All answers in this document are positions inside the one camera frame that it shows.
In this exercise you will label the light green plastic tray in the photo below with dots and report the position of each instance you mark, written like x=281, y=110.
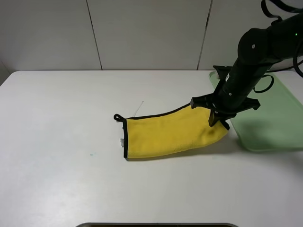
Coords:
x=277, y=125

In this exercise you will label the yellow microfiber towel black trim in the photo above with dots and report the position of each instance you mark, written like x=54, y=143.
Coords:
x=165, y=134

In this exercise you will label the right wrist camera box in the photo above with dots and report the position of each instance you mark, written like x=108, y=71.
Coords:
x=222, y=71

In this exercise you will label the white zip tie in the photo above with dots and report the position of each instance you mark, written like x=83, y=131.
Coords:
x=138, y=108

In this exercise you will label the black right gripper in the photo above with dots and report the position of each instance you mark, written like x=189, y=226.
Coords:
x=229, y=98

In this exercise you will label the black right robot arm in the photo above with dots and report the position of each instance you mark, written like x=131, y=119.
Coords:
x=258, y=51

